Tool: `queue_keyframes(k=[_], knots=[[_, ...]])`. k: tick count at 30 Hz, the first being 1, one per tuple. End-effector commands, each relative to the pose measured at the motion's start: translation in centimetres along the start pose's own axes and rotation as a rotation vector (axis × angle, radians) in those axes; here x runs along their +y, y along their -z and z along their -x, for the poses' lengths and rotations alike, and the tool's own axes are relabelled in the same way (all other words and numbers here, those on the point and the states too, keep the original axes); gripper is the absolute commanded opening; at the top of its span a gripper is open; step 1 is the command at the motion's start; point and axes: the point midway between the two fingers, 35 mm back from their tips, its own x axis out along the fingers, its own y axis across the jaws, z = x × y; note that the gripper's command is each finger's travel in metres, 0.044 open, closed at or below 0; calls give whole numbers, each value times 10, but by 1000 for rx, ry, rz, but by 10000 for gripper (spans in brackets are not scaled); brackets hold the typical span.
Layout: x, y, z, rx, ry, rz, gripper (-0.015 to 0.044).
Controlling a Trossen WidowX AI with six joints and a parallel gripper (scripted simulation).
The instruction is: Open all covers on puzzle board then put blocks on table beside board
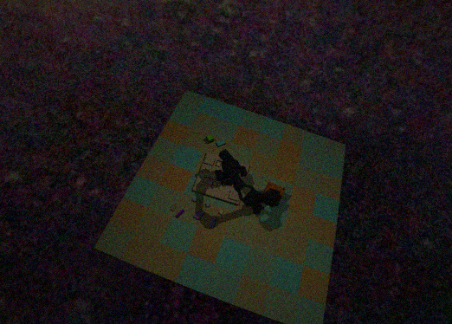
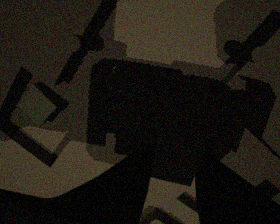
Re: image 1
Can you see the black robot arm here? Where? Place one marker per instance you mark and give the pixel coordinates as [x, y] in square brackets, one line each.
[231, 166]

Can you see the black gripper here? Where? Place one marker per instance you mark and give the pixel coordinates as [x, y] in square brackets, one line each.
[222, 174]

